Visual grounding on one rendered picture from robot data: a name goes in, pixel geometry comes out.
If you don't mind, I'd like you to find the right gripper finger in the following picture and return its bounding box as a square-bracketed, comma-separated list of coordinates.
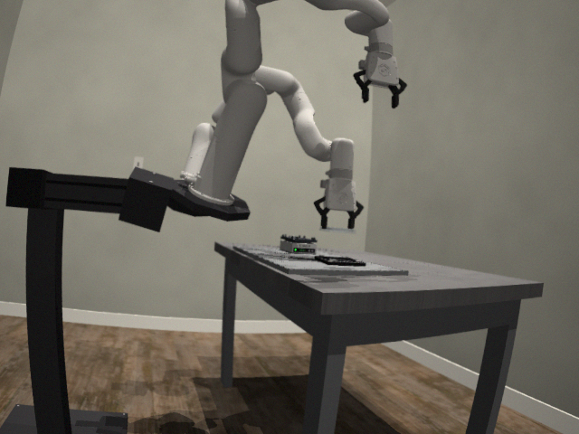
[353, 70, 372, 103]
[388, 78, 407, 109]

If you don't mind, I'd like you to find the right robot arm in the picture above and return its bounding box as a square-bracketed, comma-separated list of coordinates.
[180, 0, 393, 205]

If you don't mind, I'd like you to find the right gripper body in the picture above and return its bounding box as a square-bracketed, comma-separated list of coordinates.
[364, 51, 399, 89]

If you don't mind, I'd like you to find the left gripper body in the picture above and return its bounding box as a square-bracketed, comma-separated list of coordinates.
[323, 177, 356, 212]

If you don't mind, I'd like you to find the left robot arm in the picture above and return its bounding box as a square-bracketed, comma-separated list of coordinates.
[184, 66, 354, 179]

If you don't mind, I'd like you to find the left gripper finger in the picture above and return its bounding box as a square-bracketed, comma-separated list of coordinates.
[347, 201, 364, 229]
[314, 196, 330, 229]

